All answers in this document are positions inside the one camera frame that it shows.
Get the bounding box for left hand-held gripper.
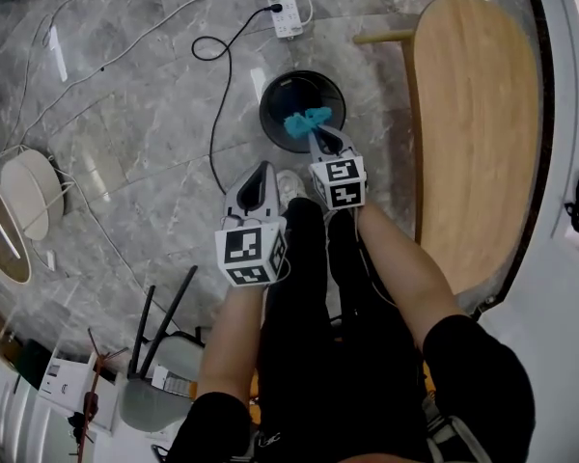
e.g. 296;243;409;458
214;160;290;288

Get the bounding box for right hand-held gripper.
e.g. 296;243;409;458
308;123;369;211

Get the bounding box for teal trash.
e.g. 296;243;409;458
283;105;334;141

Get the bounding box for black round trash bin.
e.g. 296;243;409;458
258;69;347;155

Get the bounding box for person's left forearm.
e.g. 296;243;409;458
195;281;267;407

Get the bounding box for person's right forearm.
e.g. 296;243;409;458
353;202;470;352

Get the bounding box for person's white shoe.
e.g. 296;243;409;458
275;168;308;214

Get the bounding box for white power strip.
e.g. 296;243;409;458
263;0;305;41

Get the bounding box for oval wooden table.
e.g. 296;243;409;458
352;0;542;297

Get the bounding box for person's black trousers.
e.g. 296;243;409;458
256;195;433;463

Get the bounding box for white lamp shade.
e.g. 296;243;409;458
0;146;66;242

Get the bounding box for grey chair with black legs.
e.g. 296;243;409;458
117;264;207;434

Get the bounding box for reddish brown coat stand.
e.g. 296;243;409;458
66;327;130;463

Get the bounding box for white cardboard box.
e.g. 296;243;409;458
37;348;121;434

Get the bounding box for person's black shirt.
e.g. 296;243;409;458
166;313;538;463

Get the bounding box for black power cable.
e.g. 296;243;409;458
190;3;284;196

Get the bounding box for long white floor cable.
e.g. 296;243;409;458
0;0;252;163

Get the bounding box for grey bag strap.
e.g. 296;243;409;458
423;396;494;463

